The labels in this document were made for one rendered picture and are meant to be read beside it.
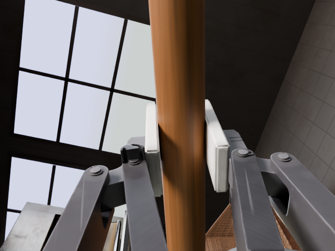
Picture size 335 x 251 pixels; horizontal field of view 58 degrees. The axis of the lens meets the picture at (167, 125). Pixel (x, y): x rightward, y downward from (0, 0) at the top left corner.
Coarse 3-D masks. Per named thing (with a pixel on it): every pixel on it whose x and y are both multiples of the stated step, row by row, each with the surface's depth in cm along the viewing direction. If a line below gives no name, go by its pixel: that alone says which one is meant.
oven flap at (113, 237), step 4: (112, 224) 208; (116, 224) 207; (120, 224) 207; (112, 228) 204; (116, 228) 202; (120, 228) 205; (108, 232) 201; (112, 232) 201; (116, 232) 198; (108, 236) 198; (112, 236) 198; (116, 236) 195; (108, 240) 195; (112, 240) 195; (116, 240) 192; (108, 244) 192; (112, 244) 192; (116, 244) 189; (104, 248) 189; (108, 248) 189; (112, 248) 189; (116, 248) 186
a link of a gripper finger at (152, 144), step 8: (152, 104) 21; (152, 112) 20; (152, 120) 19; (152, 128) 18; (152, 136) 17; (152, 144) 16; (152, 152) 15; (152, 160) 16; (160, 160) 17; (152, 168) 16; (160, 168) 16; (152, 176) 16; (160, 176) 16; (152, 184) 16; (160, 184) 16; (160, 192) 17
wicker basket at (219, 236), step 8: (224, 216) 208; (216, 224) 211; (224, 224) 211; (232, 224) 212; (208, 232) 213; (216, 232) 214; (224, 232) 215; (232, 232) 215; (280, 232) 169; (208, 240) 214; (216, 240) 214; (224, 240) 214; (232, 240) 214; (208, 248) 207; (216, 248) 207; (224, 248) 207; (232, 248) 207; (288, 248) 158
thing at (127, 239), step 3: (126, 222) 195; (126, 225) 192; (126, 228) 190; (126, 231) 188; (126, 234) 185; (129, 234) 188; (126, 237) 183; (129, 237) 188; (126, 240) 181; (129, 240) 189; (126, 243) 179; (129, 243) 190; (126, 246) 177; (129, 246) 190; (126, 249) 175; (129, 249) 191
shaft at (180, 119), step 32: (160, 0) 15; (192, 0) 15; (160, 32) 16; (192, 32) 16; (160, 64) 17; (192, 64) 16; (160, 96) 17; (192, 96) 17; (160, 128) 19; (192, 128) 18; (192, 160) 19; (192, 192) 20; (192, 224) 21
